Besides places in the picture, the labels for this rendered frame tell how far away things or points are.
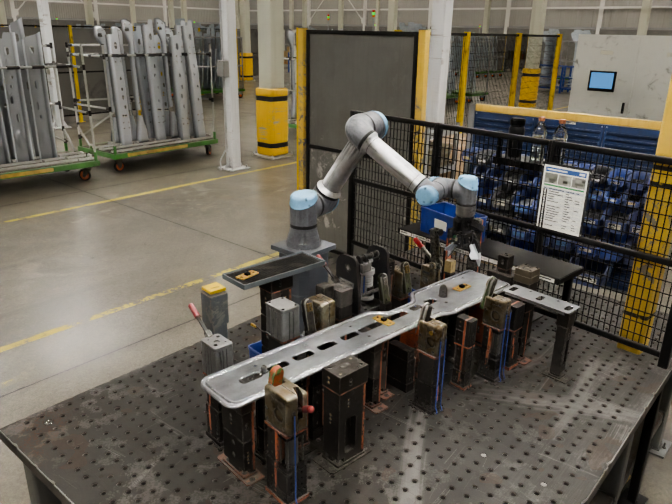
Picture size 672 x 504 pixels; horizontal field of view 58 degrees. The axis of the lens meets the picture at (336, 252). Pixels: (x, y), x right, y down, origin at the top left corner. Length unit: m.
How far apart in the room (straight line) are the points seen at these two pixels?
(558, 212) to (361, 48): 2.46
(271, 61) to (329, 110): 4.91
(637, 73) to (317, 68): 4.93
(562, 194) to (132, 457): 2.00
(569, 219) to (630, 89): 6.17
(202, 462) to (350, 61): 3.53
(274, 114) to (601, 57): 4.80
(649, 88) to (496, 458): 7.22
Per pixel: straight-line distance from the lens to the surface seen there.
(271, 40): 9.89
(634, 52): 8.91
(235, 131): 9.17
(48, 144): 9.07
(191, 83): 10.19
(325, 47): 5.06
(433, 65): 6.79
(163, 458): 2.09
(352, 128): 2.36
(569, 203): 2.82
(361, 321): 2.18
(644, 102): 8.88
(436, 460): 2.05
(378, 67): 4.71
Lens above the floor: 1.98
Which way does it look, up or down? 20 degrees down
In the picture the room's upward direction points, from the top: 1 degrees clockwise
